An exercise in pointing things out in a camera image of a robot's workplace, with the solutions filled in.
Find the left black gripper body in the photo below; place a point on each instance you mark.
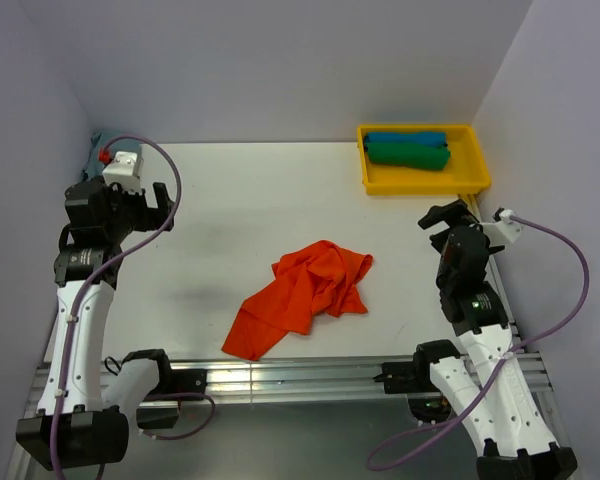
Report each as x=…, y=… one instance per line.
x=129, y=213

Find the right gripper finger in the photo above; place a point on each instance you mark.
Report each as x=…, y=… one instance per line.
x=439, y=240
x=453, y=214

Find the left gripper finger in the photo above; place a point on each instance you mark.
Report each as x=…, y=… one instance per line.
x=119, y=189
x=164, y=206

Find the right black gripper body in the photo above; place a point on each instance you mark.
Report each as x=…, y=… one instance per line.
x=442, y=277

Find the orange t shirt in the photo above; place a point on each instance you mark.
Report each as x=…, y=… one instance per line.
x=321, y=278

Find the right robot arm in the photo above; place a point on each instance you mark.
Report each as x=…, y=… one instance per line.
x=479, y=374

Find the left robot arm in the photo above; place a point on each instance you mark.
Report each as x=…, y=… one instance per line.
x=78, y=422

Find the grey-blue crumpled t shirt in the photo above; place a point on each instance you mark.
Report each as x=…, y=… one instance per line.
x=93, y=167

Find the yellow plastic tray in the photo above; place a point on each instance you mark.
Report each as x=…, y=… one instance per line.
x=464, y=174

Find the green rolled t shirt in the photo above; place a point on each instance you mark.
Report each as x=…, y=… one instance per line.
x=408, y=155

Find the blue rolled t shirt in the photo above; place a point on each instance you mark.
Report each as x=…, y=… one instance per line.
x=428, y=139

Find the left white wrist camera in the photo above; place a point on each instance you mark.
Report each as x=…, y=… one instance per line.
x=124, y=172

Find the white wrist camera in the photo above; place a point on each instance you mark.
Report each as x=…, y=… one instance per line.
x=124, y=172
x=504, y=230

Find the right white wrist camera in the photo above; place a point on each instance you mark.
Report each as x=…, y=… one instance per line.
x=504, y=230

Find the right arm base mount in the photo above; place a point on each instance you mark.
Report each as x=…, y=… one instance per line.
x=425, y=402

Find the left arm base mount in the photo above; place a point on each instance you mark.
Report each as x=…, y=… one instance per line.
x=185, y=382

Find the aluminium rail frame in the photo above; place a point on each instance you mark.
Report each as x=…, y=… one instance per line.
x=308, y=380

